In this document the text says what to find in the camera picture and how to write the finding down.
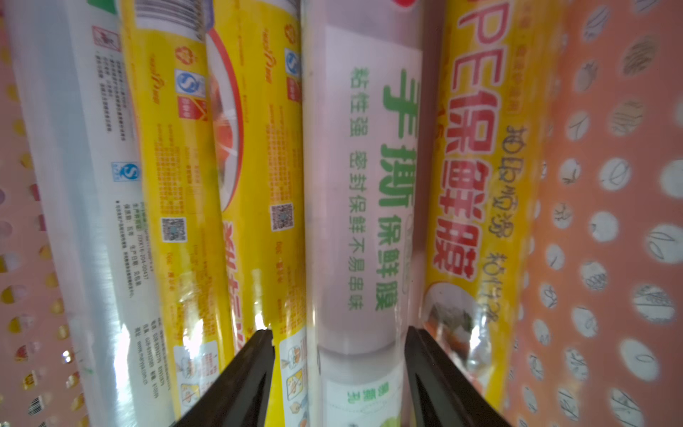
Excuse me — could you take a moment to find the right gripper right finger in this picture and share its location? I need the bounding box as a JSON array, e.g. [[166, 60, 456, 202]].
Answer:
[[405, 327, 510, 427]]

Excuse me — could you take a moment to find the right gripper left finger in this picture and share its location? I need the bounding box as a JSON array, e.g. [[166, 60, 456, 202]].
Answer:
[[175, 329, 276, 427]]

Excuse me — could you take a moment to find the white green grape wrap roll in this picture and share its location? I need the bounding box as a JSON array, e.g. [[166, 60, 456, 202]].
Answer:
[[302, 1, 424, 426]]

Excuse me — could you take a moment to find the yellow wrap roll blue label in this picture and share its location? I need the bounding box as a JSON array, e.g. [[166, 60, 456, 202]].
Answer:
[[420, 0, 567, 409]]

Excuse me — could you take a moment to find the yellow wrap roll red label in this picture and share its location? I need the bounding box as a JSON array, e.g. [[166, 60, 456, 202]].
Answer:
[[205, 1, 311, 426]]

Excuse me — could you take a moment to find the slim yellow wrap roll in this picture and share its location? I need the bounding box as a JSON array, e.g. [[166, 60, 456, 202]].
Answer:
[[119, 1, 234, 417]]

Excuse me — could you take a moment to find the clear white wrap roll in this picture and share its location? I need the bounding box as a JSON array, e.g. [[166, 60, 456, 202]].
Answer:
[[5, 1, 175, 426]]

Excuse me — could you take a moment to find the pink plastic perforated basket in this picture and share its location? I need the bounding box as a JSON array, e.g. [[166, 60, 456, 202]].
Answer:
[[9, 1, 682, 426]]

